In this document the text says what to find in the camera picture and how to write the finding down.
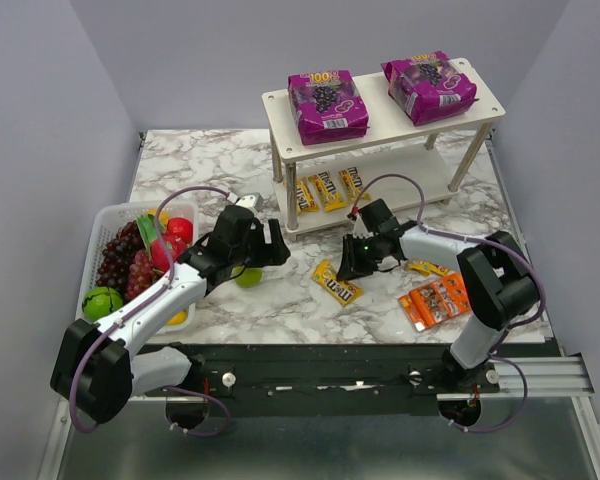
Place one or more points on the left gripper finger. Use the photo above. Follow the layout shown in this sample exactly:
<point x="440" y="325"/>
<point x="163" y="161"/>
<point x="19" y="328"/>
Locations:
<point x="276" y="241"/>
<point x="270" y="254"/>

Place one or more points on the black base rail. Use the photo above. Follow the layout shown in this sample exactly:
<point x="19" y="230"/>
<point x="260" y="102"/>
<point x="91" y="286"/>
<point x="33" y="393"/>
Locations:
<point x="329" y="380"/>

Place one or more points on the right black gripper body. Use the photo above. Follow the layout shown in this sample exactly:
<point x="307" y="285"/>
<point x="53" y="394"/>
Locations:
<point x="356" y="255"/>

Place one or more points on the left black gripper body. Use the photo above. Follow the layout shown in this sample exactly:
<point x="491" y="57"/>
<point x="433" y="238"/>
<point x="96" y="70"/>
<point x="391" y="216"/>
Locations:
<point x="262" y="240"/>

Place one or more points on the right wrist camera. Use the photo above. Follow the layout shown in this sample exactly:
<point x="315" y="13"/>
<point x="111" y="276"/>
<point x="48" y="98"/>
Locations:
<point x="359" y="230"/>

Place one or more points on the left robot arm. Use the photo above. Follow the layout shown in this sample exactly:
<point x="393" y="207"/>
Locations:
<point x="100" y="365"/>

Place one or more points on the purple grape candy bag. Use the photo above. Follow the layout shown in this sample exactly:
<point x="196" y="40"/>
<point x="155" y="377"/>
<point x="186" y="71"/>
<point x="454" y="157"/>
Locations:
<point x="327" y="107"/>
<point x="429" y="88"/>

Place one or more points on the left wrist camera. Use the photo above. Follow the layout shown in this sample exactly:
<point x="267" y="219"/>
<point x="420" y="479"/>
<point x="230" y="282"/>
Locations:
<point x="252" y="201"/>

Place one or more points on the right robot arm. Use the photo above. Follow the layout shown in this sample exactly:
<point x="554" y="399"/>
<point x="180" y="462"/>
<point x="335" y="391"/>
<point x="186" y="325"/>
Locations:
<point x="504" y="292"/>

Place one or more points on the purple grape bunch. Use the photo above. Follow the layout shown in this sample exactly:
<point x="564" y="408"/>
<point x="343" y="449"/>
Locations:
<point x="126" y="266"/>

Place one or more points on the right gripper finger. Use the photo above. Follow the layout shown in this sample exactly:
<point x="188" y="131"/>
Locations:
<point x="351" y="269"/>
<point x="350" y="249"/>

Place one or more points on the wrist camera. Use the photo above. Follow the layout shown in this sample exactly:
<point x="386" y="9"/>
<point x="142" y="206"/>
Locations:
<point x="359" y="230"/>
<point x="252" y="201"/>

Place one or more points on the red dragon fruit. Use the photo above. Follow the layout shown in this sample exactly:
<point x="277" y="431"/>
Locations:
<point x="160" y="256"/>

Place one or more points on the green pear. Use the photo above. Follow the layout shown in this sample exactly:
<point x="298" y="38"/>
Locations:
<point x="247" y="277"/>

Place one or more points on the white plastic fruit basket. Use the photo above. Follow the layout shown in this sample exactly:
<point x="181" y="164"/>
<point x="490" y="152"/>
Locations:
<point x="112" y="218"/>

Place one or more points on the yellow M&M bag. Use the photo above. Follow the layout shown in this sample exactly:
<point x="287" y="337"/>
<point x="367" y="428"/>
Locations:
<point x="342" y="291"/>
<point x="426" y="268"/>
<point x="352" y="182"/>
<point x="305" y="202"/>
<point x="331" y="198"/>

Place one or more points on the orange fruit top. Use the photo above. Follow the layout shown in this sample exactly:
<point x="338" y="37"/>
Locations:
<point x="163" y="216"/>

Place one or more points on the small green watermelon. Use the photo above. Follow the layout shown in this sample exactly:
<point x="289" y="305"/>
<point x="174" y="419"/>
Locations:
<point x="100" y="302"/>

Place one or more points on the orange snack package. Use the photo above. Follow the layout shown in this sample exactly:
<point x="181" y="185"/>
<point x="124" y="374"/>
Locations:
<point x="435" y="302"/>

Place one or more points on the red apple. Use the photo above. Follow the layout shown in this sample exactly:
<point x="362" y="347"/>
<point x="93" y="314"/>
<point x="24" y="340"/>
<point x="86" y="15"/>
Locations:
<point x="181" y="228"/>

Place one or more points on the white two-tier shelf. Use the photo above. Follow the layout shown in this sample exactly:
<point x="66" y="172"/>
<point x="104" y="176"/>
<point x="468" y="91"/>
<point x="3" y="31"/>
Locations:
<point x="401" y="163"/>

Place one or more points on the yellow orange fruit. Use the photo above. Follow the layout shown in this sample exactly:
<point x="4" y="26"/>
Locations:
<point x="178" y="319"/>

